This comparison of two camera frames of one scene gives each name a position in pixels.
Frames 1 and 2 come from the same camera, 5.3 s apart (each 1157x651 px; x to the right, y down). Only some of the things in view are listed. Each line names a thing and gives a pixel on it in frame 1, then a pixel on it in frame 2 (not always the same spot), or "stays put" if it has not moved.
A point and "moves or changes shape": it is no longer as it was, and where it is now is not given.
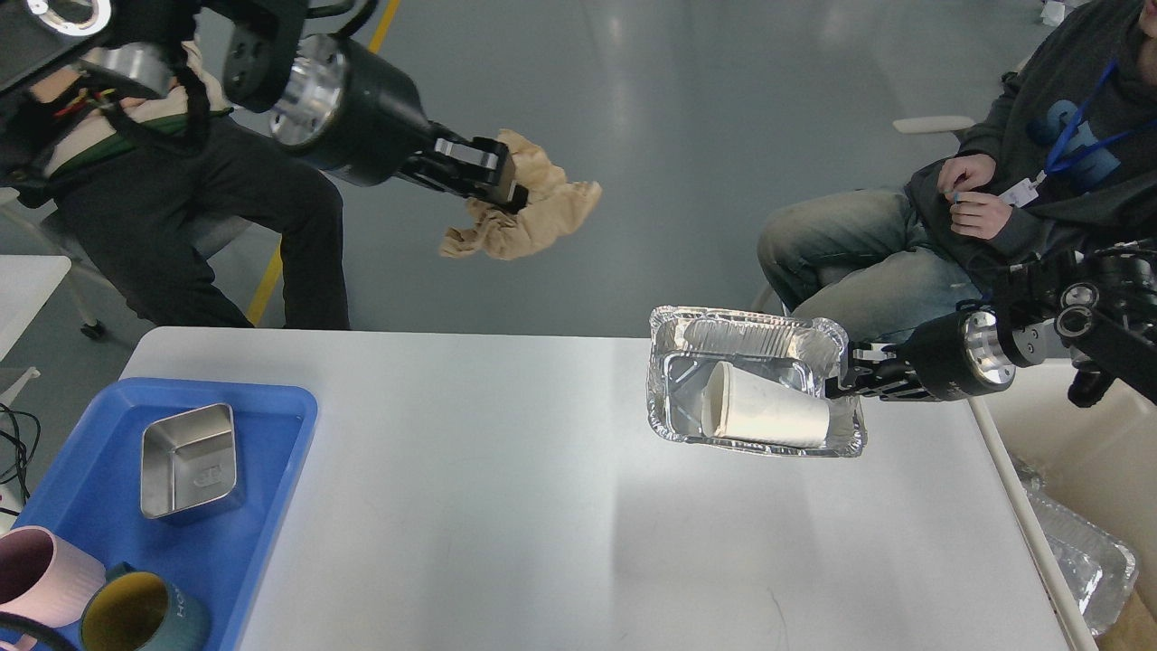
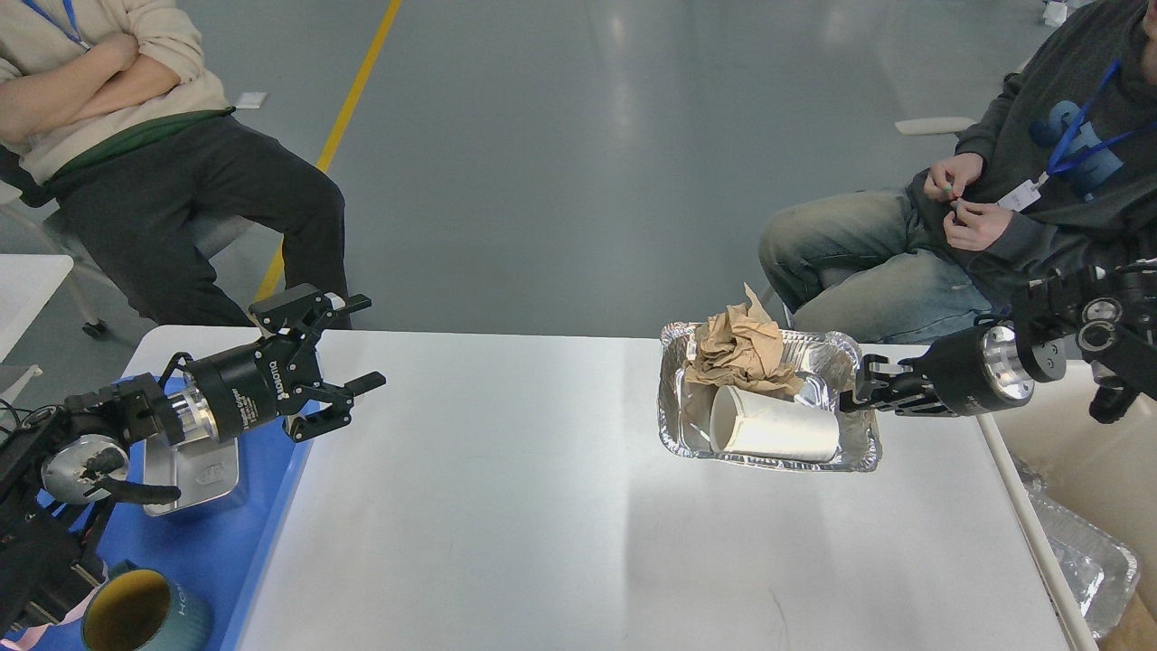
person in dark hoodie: (1069, 163) stays put
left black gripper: (362, 118) → (246, 388)
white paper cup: (738, 404) moves or changes shape
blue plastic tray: (90, 498) stays put
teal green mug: (133, 610) stays put
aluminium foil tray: (750, 382) moves or changes shape
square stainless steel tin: (187, 460) stays put
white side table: (26, 282) stays put
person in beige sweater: (151, 168) stays put
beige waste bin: (1099, 460) stays put
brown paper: (554, 206) → (742, 347)
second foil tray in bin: (1100, 572) stays put
